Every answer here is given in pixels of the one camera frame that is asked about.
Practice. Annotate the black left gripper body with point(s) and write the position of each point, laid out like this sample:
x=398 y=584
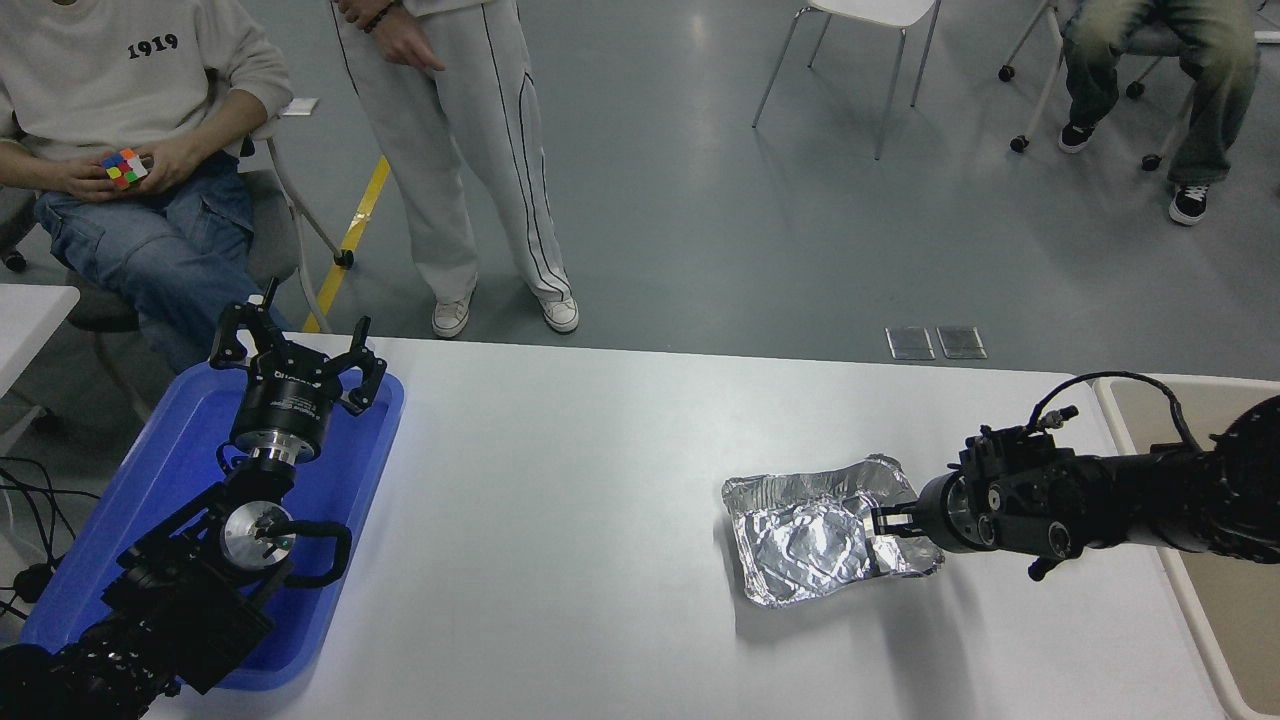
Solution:
x=285 y=405

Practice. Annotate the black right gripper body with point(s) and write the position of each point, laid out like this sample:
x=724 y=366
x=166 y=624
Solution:
x=935 y=515

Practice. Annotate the silver foil tray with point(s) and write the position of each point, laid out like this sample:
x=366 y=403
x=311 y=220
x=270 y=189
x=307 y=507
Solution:
x=810 y=540

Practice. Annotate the multicoloured puzzle cube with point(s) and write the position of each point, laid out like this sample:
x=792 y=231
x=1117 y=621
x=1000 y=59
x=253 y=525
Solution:
x=124 y=168

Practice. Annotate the person's left forearm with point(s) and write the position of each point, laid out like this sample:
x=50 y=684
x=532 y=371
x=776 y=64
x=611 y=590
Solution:
x=225 y=115

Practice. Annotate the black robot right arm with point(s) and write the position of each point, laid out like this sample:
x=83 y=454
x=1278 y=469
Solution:
x=1130 y=495

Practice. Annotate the person's right forearm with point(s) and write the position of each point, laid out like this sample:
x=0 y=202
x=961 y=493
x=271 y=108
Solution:
x=28 y=165

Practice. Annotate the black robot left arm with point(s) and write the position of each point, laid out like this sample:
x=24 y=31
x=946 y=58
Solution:
x=190 y=600

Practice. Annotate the silver floor plate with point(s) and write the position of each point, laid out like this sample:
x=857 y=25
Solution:
x=961 y=342
x=910 y=343

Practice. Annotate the person's left hand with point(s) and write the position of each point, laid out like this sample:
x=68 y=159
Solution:
x=172 y=162

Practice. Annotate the person's right hand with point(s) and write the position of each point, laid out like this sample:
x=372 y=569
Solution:
x=80 y=180

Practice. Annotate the person's hand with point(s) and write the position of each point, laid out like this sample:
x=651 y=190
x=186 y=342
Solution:
x=410 y=42

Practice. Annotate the grey wheeled office chair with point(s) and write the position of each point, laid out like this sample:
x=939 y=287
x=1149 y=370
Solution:
x=270 y=230

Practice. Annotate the blue plastic tray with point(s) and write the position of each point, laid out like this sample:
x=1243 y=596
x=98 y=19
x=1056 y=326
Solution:
x=190 y=440

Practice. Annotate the small white table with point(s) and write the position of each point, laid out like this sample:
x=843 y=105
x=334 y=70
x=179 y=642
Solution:
x=30 y=320

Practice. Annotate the person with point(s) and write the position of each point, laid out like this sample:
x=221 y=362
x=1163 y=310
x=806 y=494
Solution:
x=1210 y=90
x=460 y=150
x=120 y=90

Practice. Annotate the large pale bin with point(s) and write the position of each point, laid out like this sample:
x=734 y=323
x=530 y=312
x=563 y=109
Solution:
x=1225 y=620

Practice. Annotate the white chair with metal legs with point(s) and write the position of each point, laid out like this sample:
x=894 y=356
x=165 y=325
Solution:
x=880 y=8

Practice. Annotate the wheeled chair with white legs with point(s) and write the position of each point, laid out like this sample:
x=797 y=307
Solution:
x=1150 y=42

